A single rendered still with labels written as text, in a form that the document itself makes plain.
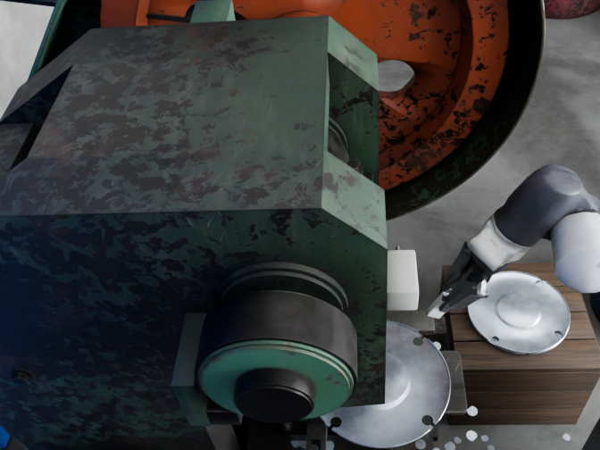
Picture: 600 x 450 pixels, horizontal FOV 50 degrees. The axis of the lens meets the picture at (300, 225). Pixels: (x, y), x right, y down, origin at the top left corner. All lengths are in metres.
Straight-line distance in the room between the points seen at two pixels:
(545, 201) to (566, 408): 1.18
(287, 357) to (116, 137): 0.34
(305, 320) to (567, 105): 2.79
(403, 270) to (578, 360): 1.21
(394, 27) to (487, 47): 0.17
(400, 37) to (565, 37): 2.71
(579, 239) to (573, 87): 2.44
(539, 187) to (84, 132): 0.69
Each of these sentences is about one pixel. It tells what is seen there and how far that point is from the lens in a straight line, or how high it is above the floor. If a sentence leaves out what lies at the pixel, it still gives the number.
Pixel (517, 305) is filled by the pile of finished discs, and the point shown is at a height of 0.37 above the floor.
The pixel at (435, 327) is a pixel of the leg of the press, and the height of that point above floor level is 0.62.
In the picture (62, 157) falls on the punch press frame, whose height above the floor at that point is 1.50.
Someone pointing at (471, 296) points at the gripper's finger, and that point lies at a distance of 1.24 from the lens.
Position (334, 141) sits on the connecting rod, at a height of 1.41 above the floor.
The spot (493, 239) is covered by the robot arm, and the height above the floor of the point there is 1.14.
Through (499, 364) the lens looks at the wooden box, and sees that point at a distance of 1.92.
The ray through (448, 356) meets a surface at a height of 0.78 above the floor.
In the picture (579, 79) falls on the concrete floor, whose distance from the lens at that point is 3.57.
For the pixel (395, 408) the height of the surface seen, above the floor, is 0.78.
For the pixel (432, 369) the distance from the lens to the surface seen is 1.39.
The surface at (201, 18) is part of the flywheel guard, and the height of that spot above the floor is 1.48.
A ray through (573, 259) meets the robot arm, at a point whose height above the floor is 1.17.
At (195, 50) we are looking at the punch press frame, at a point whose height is 1.50.
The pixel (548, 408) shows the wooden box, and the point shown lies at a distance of 2.16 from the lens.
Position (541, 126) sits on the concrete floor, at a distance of 3.23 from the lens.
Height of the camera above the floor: 1.98
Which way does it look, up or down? 47 degrees down
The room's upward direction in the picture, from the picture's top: 8 degrees counter-clockwise
